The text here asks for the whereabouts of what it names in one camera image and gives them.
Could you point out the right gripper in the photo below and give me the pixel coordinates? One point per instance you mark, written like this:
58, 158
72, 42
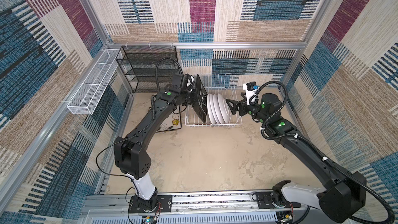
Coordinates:
242, 105

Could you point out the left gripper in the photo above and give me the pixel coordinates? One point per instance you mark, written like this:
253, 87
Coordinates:
195, 94

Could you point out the white round plate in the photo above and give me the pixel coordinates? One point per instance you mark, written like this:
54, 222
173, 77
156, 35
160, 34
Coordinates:
210, 114
218, 110
213, 109
225, 111

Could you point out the floral square plate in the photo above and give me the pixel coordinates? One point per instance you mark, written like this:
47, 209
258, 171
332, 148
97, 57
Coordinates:
172, 122

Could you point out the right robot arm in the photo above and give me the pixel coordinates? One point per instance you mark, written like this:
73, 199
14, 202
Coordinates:
343, 192

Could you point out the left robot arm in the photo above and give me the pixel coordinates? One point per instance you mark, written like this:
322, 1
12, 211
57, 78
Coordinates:
130, 152

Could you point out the black mesh shelf rack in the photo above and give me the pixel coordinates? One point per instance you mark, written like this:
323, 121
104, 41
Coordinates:
148, 68

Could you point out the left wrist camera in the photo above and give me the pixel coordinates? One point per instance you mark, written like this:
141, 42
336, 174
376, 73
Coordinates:
179, 83

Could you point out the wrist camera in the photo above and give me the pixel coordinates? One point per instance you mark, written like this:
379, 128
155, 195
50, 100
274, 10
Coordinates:
179, 83
251, 89

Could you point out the white wire dish rack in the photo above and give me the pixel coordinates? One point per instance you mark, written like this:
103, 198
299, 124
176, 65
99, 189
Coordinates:
214, 84

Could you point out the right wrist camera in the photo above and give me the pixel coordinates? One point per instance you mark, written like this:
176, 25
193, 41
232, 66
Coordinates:
251, 89

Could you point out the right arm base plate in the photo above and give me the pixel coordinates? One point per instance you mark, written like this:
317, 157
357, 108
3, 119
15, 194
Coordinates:
264, 199

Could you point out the white mesh wall basket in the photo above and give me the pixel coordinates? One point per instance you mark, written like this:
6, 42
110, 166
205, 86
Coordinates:
89, 93

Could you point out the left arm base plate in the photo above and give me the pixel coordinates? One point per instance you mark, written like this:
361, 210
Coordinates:
162, 203

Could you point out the aluminium mounting rail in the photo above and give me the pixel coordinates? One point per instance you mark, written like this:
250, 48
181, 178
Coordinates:
212, 207

